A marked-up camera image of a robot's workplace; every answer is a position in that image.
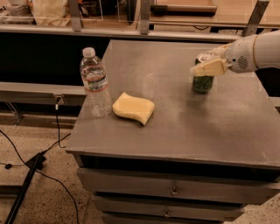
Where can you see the middle grey drawer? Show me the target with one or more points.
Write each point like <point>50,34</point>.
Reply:
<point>167,208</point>

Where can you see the green soda can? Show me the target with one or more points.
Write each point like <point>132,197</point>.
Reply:
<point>202,84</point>

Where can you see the top grey drawer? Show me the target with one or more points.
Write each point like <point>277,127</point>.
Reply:
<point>177,186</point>

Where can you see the grey drawer cabinet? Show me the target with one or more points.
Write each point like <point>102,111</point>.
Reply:
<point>232,132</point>

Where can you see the grey drawer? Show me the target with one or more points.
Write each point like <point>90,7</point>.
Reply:
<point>167,208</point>
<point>177,186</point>

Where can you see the grey metal rail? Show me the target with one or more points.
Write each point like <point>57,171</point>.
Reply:
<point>42,93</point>

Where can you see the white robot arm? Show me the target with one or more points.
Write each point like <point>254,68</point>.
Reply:
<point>266,52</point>

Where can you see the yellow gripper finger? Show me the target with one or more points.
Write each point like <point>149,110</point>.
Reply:
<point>213,67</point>
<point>220,51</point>

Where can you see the yellow sponge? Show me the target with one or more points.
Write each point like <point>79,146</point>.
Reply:
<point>134,108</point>

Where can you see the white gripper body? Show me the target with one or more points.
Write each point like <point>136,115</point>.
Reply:
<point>241,55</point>

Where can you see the clear plastic water bottle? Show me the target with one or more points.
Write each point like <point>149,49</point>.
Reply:
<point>94,77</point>

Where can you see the black floor bar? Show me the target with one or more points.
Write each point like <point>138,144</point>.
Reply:
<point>35,163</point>

